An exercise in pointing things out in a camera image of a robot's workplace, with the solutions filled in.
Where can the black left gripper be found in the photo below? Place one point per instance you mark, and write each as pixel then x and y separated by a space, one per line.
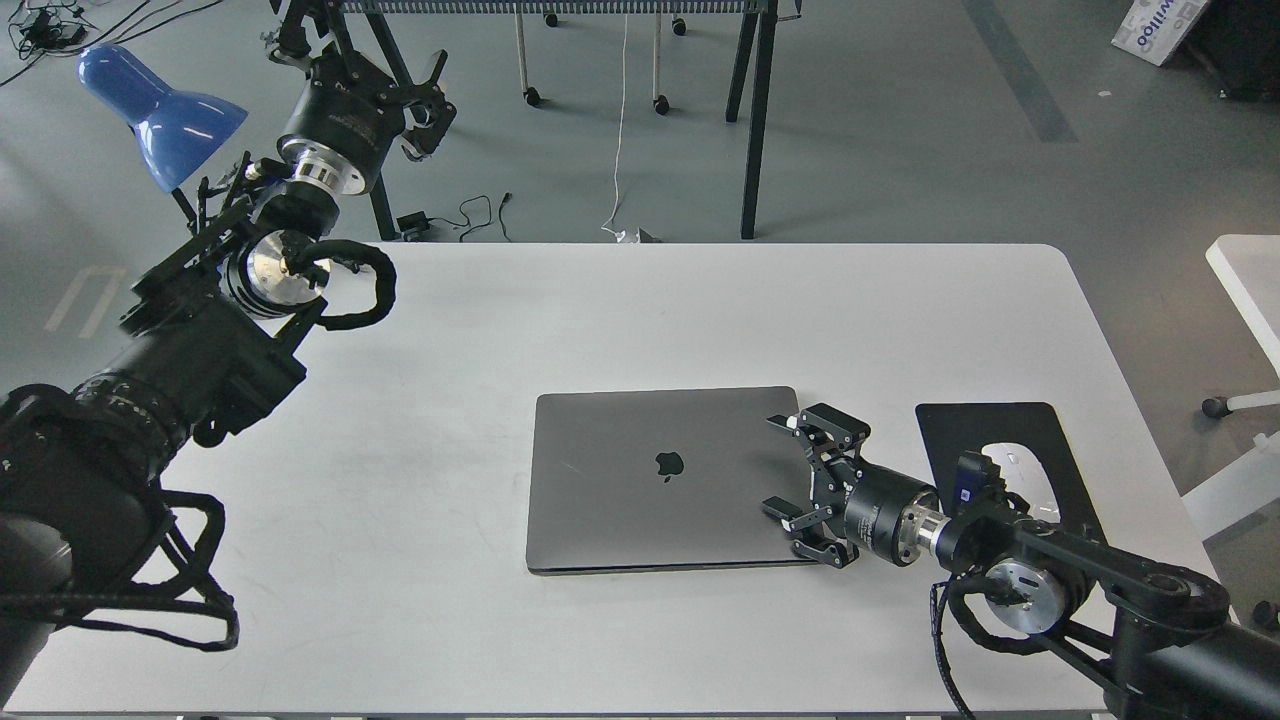
pixel 343 115

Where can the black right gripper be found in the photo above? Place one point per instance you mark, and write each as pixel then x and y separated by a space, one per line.
pixel 873 508

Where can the grey laptop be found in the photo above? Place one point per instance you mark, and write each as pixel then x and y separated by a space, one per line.
pixel 663 480

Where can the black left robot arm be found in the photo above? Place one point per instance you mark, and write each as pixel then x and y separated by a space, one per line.
pixel 87 523

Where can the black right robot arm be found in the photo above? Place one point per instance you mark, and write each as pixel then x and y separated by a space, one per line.
pixel 1156 638

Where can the black mouse pad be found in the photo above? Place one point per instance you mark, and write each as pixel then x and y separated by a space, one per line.
pixel 948 430

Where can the white rolling cart legs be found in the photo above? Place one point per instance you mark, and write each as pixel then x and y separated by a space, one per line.
pixel 581 66

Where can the blue desk lamp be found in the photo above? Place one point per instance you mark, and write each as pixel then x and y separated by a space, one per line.
pixel 176 131

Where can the white computer mouse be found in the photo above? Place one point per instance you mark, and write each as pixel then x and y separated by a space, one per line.
pixel 1025 476

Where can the white side table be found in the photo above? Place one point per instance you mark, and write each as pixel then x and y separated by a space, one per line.
pixel 1247 489

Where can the white cardboard box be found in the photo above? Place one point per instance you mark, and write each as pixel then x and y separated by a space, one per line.
pixel 1153 30

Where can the black power adapter with cable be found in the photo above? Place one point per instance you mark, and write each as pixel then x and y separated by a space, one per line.
pixel 419 227

